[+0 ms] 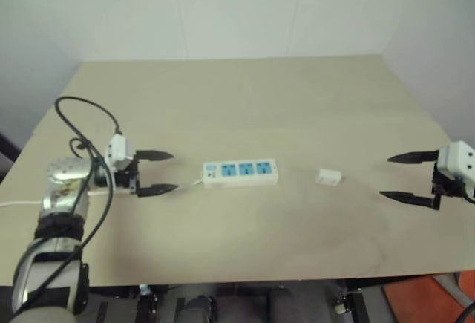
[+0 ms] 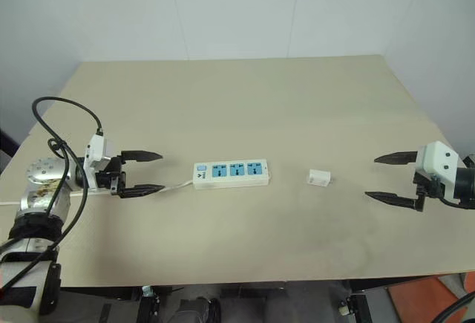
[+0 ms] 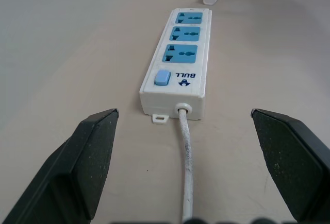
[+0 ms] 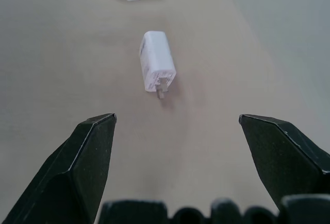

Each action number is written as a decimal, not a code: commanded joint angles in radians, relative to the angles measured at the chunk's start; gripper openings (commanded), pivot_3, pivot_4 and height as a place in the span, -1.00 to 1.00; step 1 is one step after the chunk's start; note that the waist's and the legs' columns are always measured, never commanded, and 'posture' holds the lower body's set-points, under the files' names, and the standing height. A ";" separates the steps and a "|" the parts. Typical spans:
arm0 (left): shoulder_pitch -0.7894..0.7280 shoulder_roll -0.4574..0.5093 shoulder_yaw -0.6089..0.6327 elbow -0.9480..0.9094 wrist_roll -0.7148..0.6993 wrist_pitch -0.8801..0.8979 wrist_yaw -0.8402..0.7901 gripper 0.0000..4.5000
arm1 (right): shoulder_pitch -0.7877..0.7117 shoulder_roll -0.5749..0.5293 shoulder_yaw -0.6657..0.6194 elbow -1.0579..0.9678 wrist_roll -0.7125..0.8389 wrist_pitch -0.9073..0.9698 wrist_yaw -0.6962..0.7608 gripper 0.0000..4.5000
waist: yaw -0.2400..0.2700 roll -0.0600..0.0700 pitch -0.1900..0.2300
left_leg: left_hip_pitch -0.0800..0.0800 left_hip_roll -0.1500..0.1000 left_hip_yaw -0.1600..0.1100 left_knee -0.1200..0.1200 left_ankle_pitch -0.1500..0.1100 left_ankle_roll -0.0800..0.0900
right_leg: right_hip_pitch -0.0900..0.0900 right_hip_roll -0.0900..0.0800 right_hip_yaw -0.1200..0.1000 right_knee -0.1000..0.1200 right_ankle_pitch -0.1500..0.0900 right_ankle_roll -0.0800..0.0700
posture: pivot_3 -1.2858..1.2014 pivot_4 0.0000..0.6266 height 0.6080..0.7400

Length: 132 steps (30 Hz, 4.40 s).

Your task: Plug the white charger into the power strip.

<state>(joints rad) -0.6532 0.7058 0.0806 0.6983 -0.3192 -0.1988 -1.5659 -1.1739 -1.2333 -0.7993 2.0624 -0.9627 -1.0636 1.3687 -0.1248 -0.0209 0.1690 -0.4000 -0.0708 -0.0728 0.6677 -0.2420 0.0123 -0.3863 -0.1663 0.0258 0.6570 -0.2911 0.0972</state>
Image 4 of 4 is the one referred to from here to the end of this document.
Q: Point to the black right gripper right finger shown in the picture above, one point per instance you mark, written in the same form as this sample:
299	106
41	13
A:
283	162

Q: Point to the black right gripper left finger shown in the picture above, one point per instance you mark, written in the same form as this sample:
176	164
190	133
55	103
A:
67	172

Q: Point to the white charger plug adapter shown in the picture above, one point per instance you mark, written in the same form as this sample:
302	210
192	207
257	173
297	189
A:
157	63

